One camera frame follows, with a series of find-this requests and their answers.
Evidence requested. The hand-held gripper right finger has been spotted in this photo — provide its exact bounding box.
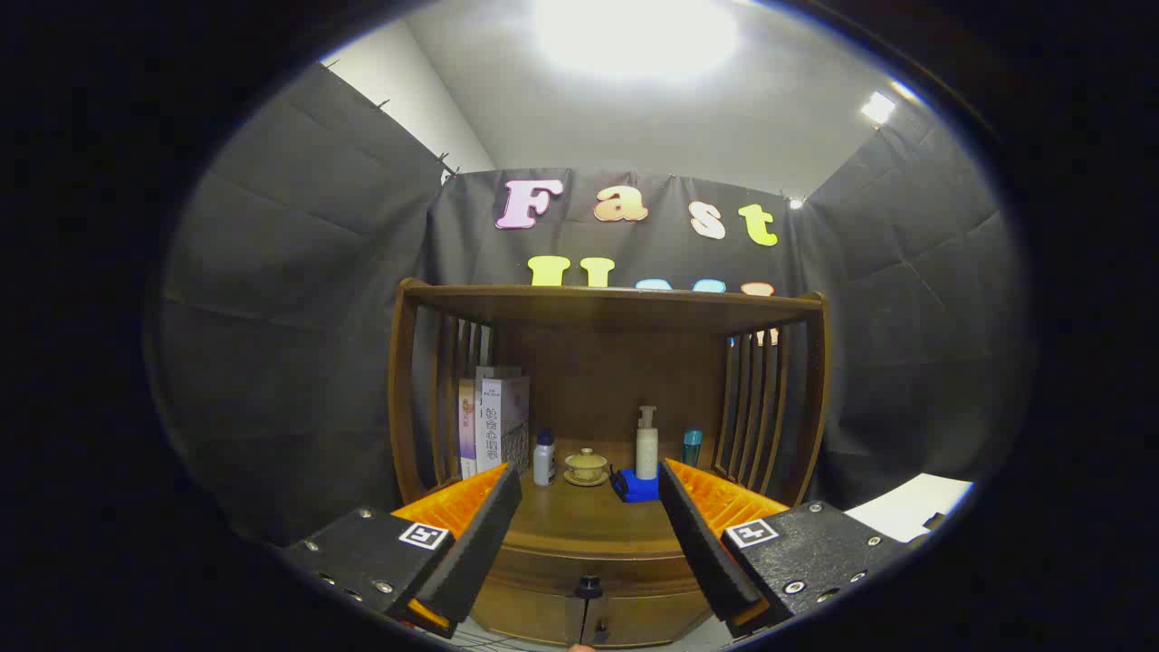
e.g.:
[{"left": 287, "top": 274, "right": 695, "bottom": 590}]
[{"left": 657, "top": 457, "right": 911, "bottom": 638}]

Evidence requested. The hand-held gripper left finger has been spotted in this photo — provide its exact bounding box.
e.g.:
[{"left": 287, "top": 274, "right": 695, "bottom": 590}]
[{"left": 281, "top": 462, "right": 524, "bottom": 639}]

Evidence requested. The wooden drawer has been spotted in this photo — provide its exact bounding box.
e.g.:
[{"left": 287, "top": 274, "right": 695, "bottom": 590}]
[{"left": 484, "top": 542, "right": 725, "bottom": 600}]

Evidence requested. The wooden countertop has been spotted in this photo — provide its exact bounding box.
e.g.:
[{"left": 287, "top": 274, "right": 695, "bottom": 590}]
[{"left": 412, "top": 437, "right": 798, "bottom": 558}]

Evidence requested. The wooden cabinet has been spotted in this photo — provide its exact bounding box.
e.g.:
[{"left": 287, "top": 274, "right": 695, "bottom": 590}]
[{"left": 388, "top": 276, "right": 830, "bottom": 648}]

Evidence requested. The blue folded cloth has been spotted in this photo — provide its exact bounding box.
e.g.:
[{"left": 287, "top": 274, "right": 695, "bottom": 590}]
[{"left": 612, "top": 466, "right": 662, "bottom": 504}]

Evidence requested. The white pump bottle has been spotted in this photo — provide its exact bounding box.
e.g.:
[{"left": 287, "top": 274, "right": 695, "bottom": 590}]
[{"left": 636, "top": 406, "right": 660, "bottom": 481}]

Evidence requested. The thin purple book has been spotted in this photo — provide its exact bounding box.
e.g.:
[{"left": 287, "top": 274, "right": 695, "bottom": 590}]
[{"left": 459, "top": 379, "right": 478, "bottom": 481}]

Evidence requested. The thick white book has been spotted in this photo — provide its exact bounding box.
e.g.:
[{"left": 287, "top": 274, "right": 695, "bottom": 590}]
[{"left": 474, "top": 365, "right": 532, "bottom": 476}]

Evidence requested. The large ceiling light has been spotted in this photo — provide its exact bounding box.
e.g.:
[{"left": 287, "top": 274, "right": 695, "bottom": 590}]
[{"left": 532, "top": 0, "right": 739, "bottom": 82}]

